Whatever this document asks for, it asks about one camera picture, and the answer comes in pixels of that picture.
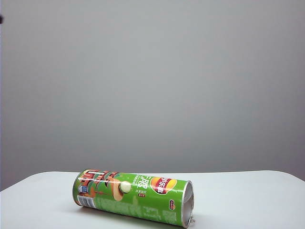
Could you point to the green potato chip tub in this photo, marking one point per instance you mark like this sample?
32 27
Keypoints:
133 200

